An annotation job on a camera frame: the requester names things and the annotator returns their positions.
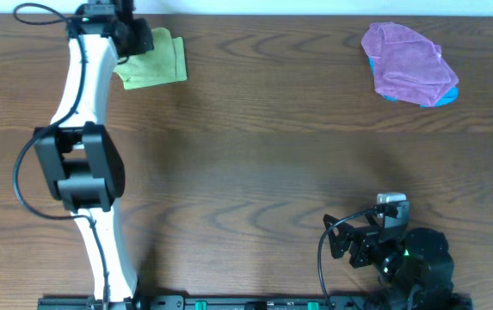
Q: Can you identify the folded light green cloth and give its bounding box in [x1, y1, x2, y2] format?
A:
[161, 37, 188, 84]

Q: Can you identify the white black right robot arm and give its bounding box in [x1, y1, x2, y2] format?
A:
[319, 211, 455, 309]

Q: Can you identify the light green cloth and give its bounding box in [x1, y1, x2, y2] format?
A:
[161, 37, 188, 84]
[114, 28, 176, 90]

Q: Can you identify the blue cloth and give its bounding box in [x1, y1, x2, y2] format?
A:
[368, 57, 459, 108]

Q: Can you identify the black left camera cable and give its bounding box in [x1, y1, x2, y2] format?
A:
[11, 3, 112, 310]

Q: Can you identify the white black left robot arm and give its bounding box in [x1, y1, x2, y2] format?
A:
[26, 0, 153, 309]

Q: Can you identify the black right camera cable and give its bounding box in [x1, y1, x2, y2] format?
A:
[317, 206, 397, 310]

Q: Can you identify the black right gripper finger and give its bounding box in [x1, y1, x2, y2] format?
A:
[330, 234, 351, 259]
[322, 214, 349, 245]

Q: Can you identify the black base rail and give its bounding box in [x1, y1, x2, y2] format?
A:
[36, 295, 474, 310]

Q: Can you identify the black camera cable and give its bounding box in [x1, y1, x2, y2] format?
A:
[317, 206, 397, 310]
[11, 3, 112, 310]

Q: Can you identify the purple cloth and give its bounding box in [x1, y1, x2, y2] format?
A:
[361, 22, 459, 106]

